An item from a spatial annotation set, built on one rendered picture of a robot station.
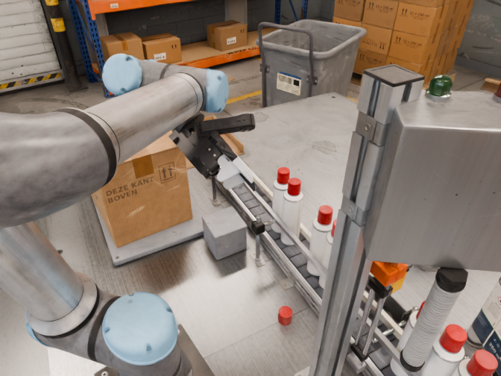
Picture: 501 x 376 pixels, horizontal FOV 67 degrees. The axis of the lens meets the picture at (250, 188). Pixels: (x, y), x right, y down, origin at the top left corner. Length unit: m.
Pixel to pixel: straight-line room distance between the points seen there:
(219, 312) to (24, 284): 0.51
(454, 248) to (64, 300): 0.56
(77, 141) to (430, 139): 0.34
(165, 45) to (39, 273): 3.99
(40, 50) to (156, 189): 3.82
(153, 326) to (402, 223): 0.43
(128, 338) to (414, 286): 0.69
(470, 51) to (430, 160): 5.13
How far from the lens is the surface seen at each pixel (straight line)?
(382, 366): 0.91
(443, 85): 0.45
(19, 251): 0.58
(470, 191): 0.46
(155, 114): 0.53
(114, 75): 0.74
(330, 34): 3.63
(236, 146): 1.58
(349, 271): 0.58
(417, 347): 0.63
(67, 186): 0.41
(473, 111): 0.45
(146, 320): 0.70
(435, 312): 0.57
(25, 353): 1.06
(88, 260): 1.19
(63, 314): 0.71
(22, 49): 4.77
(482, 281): 1.15
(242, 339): 0.95
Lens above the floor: 1.64
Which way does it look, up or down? 37 degrees down
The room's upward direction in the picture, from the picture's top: straight up
